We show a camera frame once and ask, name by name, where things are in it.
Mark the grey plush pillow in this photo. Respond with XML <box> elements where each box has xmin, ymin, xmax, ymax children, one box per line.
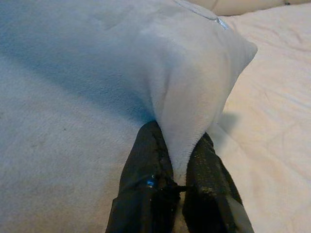
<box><xmin>0</xmin><ymin>0</ymin><xmax>259</xmax><ymax>233</ymax></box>

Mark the white quilted mattress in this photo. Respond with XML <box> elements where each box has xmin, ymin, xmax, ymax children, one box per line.
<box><xmin>187</xmin><ymin>4</ymin><xmax>311</xmax><ymax>233</ymax></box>

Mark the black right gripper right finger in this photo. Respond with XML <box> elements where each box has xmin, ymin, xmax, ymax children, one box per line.
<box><xmin>182</xmin><ymin>132</ymin><xmax>255</xmax><ymax>233</ymax></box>

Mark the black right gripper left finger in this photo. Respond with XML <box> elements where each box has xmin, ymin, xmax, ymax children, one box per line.
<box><xmin>106</xmin><ymin>120</ymin><xmax>182</xmax><ymax>233</ymax></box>

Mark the cream long bolster pillow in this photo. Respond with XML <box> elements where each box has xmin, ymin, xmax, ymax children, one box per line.
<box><xmin>188</xmin><ymin>0</ymin><xmax>311</xmax><ymax>17</ymax></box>

